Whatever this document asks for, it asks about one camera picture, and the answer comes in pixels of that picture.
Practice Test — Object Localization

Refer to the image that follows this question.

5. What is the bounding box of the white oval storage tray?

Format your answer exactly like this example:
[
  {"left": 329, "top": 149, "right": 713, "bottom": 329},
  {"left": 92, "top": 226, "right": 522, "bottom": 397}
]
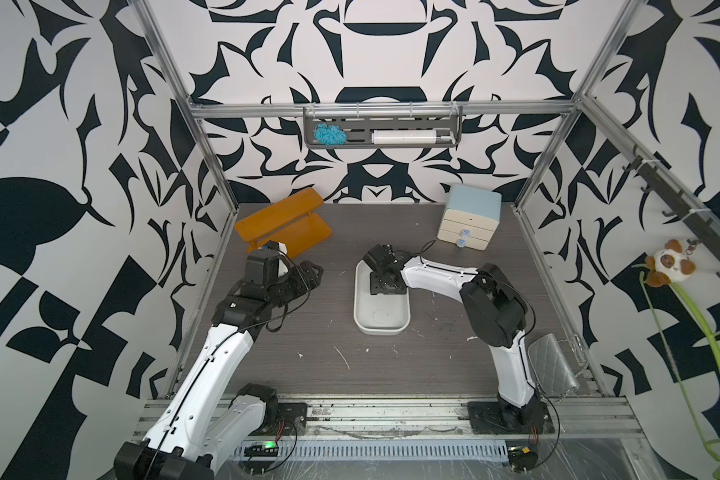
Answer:
[{"left": 353, "top": 261, "right": 411, "bottom": 336}]

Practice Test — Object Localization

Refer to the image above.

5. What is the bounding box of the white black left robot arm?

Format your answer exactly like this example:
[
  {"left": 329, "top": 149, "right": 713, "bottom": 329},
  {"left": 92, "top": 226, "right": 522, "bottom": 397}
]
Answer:
[{"left": 113, "top": 241, "right": 324, "bottom": 479}]

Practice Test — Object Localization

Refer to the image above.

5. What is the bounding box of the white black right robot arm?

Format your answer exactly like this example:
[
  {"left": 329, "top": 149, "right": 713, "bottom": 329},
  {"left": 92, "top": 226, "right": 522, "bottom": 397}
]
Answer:
[{"left": 363, "top": 244, "right": 549, "bottom": 435}]

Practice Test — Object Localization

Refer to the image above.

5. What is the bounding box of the cream blue drawer box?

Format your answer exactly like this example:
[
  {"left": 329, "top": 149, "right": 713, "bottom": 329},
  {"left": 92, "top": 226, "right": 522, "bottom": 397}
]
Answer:
[{"left": 437, "top": 184, "right": 503, "bottom": 251}]

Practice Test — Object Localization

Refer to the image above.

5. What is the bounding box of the white roll on rack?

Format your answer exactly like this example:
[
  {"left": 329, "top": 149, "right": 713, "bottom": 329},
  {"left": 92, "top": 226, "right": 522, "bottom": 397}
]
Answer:
[{"left": 371, "top": 130, "right": 438, "bottom": 146}]

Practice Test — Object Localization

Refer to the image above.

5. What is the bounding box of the teal scrunchy sponge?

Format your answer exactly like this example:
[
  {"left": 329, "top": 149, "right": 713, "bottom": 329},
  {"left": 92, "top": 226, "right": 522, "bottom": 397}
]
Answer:
[{"left": 313, "top": 123, "right": 348, "bottom": 146}]

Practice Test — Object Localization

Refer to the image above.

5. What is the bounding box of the left controller board with led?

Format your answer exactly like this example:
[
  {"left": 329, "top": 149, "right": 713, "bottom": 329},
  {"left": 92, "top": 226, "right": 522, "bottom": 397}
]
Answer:
[{"left": 240, "top": 441, "right": 281, "bottom": 475}]

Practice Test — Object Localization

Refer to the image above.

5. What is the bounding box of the silver quilted pouch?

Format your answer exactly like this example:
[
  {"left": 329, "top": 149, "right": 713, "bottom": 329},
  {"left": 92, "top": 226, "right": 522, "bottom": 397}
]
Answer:
[{"left": 527, "top": 334, "right": 579, "bottom": 398}]

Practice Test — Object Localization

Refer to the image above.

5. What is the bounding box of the right controller board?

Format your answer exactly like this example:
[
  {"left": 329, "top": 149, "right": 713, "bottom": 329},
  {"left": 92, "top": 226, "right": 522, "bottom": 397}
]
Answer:
[{"left": 508, "top": 445, "right": 539, "bottom": 473}]

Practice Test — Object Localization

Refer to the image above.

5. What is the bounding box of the brown white plush toy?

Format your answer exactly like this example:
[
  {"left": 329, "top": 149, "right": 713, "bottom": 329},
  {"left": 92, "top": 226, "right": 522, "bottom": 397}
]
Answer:
[{"left": 645, "top": 239, "right": 696, "bottom": 288}]

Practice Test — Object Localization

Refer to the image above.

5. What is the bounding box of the green flexible tube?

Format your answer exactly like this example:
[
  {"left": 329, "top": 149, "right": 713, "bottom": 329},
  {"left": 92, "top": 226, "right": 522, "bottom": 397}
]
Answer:
[{"left": 635, "top": 269, "right": 720, "bottom": 480}]

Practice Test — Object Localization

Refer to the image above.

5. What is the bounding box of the grey wall rack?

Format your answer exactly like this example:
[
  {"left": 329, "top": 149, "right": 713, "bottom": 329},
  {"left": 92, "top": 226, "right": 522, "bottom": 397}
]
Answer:
[{"left": 302, "top": 104, "right": 463, "bottom": 149}]

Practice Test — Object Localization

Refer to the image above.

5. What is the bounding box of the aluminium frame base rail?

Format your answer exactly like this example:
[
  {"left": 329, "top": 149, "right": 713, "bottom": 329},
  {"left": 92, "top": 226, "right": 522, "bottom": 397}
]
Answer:
[{"left": 279, "top": 394, "right": 644, "bottom": 440}]

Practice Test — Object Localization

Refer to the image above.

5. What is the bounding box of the black hook rail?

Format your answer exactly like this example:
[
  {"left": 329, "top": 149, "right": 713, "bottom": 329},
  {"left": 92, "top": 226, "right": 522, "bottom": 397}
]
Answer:
[{"left": 624, "top": 143, "right": 720, "bottom": 278}]

